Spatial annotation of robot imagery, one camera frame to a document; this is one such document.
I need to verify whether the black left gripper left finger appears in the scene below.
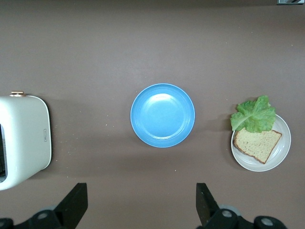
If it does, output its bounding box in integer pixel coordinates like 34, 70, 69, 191
14, 183, 88, 229

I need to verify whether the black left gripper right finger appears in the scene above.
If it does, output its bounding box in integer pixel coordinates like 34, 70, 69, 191
196, 183, 254, 229

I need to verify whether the brown bread slice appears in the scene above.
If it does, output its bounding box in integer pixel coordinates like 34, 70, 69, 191
233, 127, 283, 165

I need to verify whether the green lettuce leaf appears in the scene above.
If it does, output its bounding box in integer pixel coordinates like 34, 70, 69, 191
230, 95, 277, 134

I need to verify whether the beige plate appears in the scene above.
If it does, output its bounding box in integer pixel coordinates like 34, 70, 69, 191
230, 113, 292, 172

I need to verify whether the blue plate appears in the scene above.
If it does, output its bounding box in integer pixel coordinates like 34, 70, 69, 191
130, 83, 196, 148

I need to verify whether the white toaster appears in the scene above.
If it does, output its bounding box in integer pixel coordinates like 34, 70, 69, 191
0, 90, 52, 191

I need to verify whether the aluminium profile post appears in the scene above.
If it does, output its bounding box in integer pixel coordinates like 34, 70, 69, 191
276, 0, 305, 5

